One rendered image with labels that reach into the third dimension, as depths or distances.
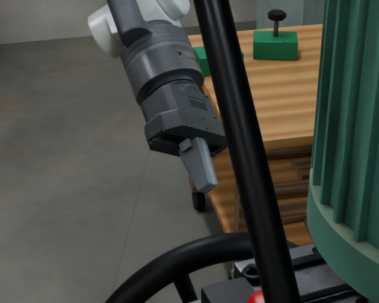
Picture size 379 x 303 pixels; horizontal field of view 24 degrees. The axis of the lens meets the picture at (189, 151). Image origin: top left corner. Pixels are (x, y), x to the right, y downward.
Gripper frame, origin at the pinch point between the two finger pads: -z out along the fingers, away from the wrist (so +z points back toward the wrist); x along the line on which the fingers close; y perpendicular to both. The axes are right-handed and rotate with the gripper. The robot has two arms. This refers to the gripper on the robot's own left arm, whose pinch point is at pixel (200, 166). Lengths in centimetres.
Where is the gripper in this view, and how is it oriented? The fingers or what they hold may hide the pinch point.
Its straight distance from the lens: 102.0
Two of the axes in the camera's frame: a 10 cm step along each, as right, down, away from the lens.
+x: -6.2, -1.5, -7.7
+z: -3.2, -8.5, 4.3
